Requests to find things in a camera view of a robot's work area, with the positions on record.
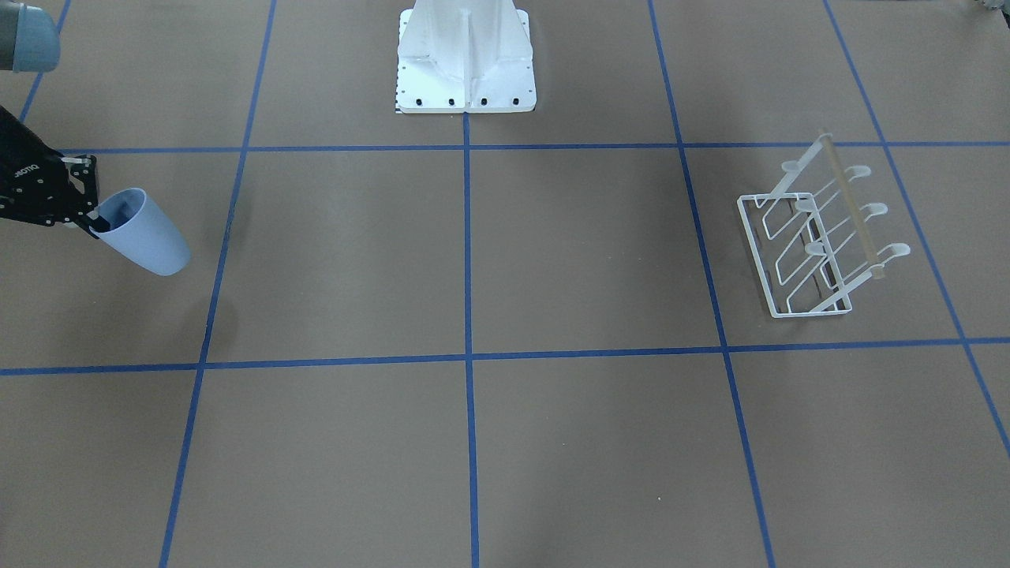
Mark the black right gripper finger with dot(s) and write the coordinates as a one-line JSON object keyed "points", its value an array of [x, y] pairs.
{"points": [[91, 224], [80, 199]]}

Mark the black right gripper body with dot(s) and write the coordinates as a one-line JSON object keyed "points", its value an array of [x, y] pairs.
{"points": [[22, 175]]}

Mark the light blue plastic cup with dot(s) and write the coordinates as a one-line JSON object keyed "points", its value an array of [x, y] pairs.
{"points": [[143, 233]]}

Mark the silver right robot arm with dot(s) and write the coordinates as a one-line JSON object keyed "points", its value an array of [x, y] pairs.
{"points": [[29, 44]]}

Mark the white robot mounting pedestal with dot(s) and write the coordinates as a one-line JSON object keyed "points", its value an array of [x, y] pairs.
{"points": [[465, 57]]}

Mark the white wire cup holder rack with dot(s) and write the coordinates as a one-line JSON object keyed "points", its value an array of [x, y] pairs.
{"points": [[810, 238]]}

